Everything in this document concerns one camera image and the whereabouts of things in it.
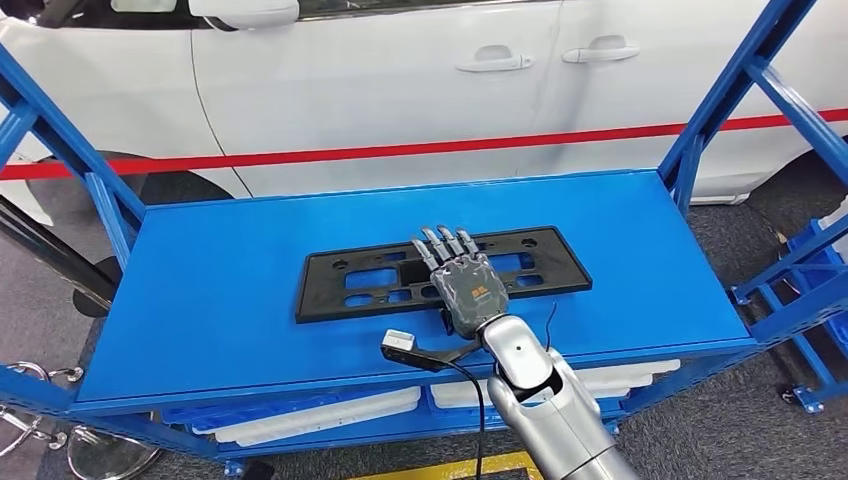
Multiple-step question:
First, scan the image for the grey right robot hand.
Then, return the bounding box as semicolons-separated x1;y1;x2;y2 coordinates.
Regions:
410;226;511;340

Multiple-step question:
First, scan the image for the black plastic plate bracket part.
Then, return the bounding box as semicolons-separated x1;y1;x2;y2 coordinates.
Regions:
294;225;594;326

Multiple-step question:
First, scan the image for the blue metal shelf rack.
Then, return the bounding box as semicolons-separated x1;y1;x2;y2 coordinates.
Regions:
0;0;848;480

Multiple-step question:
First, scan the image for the blue wheeled shelf rack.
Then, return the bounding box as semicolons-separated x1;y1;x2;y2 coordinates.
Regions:
728;198;848;416

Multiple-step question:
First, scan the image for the white car with red stripe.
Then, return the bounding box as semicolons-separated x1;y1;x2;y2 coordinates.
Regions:
0;0;848;228

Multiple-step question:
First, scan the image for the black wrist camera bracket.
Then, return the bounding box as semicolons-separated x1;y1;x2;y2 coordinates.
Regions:
380;337;486;374

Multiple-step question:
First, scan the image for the thin black wire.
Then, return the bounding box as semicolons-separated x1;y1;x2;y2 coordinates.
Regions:
543;302;559;353

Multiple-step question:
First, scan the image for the thick black camera cable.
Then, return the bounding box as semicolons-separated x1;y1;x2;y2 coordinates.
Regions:
442;359;488;480

